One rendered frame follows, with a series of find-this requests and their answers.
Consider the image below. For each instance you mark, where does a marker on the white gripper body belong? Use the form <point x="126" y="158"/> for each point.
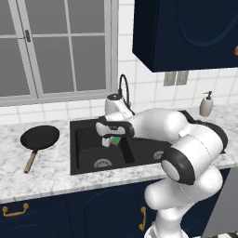
<point x="106" y="142"/>

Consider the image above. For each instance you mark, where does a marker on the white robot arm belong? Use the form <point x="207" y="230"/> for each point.
<point x="192" y="145"/>

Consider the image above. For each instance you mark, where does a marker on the green sponge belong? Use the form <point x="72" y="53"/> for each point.
<point x="116" y="141"/>

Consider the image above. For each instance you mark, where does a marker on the black double sink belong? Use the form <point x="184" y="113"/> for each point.
<point x="89" y="155"/>

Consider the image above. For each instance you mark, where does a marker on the black curved tap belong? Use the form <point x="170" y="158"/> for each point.
<point x="127" y="89"/>

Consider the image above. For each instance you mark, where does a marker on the navy base cupboard door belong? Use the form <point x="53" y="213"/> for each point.
<point x="198" y="217"/>
<point x="34" y="223"/>
<point x="105" y="214"/>

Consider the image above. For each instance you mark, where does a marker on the beige soap dispenser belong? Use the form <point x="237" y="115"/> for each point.
<point x="206" y="107"/>

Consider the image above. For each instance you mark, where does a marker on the grey framed window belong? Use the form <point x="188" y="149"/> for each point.
<point x="52" y="46"/>

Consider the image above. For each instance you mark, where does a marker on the grey window latch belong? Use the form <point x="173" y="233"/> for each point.
<point x="28" y="36"/>

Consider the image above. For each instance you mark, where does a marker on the grey appliance front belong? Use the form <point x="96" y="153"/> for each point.
<point x="224" y="207"/>

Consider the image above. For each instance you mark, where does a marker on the grey wall socket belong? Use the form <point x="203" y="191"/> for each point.
<point x="182" y="78"/>
<point x="169" y="79"/>

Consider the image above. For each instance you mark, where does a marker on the navy wall cupboard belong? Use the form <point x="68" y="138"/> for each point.
<point x="186" y="31"/>

